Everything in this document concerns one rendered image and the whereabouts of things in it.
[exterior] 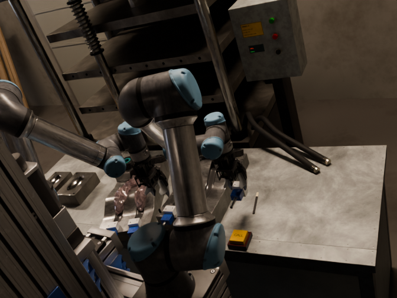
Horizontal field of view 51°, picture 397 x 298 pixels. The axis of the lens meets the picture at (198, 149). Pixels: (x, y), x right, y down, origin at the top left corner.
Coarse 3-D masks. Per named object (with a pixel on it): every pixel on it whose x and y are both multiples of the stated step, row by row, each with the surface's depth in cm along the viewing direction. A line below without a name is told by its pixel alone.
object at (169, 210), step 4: (164, 208) 179; (168, 208) 178; (172, 208) 178; (164, 212) 178; (168, 212) 177; (172, 212) 176; (176, 212) 178; (164, 216) 177; (168, 216) 176; (172, 216) 176; (164, 220) 175; (168, 220) 174; (172, 220) 176; (164, 224) 174; (168, 224) 175
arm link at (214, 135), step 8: (208, 128) 150; (216, 128) 148; (200, 136) 146; (208, 136) 144; (216, 136) 144; (224, 136) 148; (200, 144) 144; (208, 144) 141; (216, 144) 140; (200, 152) 145; (208, 152) 142; (216, 152) 142
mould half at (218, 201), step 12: (204, 168) 194; (204, 180) 191; (216, 180) 188; (216, 192) 183; (228, 192) 186; (168, 204) 185; (216, 204) 176; (228, 204) 186; (156, 216) 181; (216, 216) 175; (168, 228) 182
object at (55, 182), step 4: (56, 172) 251; (60, 172) 250; (64, 172) 248; (68, 172) 246; (52, 176) 248; (56, 176) 247; (60, 176) 247; (64, 176) 244; (68, 176) 244; (52, 180) 246; (56, 180) 246; (60, 180) 241; (64, 180) 242; (56, 184) 238; (60, 184) 239; (56, 188) 236; (60, 188) 239
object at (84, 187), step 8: (72, 176) 239; (80, 176) 236; (88, 176) 233; (96, 176) 235; (64, 184) 233; (72, 184) 233; (80, 184) 228; (88, 184) 229; (96, 184) 235; (64, 192) 226; (72, 192) 223; (80, 192) 224; (88, 192) 229; (64, 200) 227; (72, 200) 224; (80, 200) 224
